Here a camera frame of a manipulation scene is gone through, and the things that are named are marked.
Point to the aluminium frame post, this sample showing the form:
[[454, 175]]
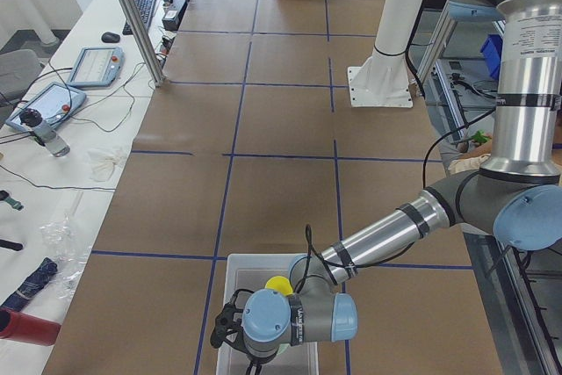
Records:
[[140, 34]]

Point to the folded blue umbrella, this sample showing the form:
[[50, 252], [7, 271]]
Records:
[[31, 286]]

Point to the light green bowl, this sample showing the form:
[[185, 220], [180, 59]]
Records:
[[282, 348]]

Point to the blue teach pendant far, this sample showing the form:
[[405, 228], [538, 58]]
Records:
[[96, 67]]

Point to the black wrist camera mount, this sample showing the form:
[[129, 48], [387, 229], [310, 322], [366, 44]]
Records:
[[228, 328]]

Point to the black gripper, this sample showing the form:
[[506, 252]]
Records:
[[255, 356]]

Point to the white crumpled tissue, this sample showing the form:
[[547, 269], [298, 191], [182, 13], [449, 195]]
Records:
[[104, 161]]

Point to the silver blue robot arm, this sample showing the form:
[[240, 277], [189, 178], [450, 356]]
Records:
[[511, 195]]

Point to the black computer mouse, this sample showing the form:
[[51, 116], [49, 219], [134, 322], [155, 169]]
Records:
[[110, 37]]

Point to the clear water bottle black cap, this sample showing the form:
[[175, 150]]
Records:
[[52, 141]]

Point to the dark red bottle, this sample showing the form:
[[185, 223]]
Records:
[[25, 328]]

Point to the blue teach pendant near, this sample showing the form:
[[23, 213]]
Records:
[[56, 103]]

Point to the black marker pen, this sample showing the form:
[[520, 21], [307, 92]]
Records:
[[15, 246]]

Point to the grey office chair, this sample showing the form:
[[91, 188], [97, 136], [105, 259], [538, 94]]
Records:
[[18, 70]]

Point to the black power adapter box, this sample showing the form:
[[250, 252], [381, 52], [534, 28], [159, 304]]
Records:
[[174, 15]]

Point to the black keyboard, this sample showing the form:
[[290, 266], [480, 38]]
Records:
[[146, 8]]

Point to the green wrist watch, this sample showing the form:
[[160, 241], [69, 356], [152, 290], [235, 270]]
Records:
[[8, 199]]

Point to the blue teach pendant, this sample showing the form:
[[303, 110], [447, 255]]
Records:
[[96, 67], [56, 103]]

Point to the person in beige shirt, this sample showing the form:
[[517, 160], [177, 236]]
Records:
[[456, 159]]

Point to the crumpled clear plastic wrap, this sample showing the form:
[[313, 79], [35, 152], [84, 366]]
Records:
[[68, 252]]

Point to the yellow plastic cup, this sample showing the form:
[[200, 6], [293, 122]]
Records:
[[280, 284]]

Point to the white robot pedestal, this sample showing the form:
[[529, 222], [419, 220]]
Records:
[[382, 81]]

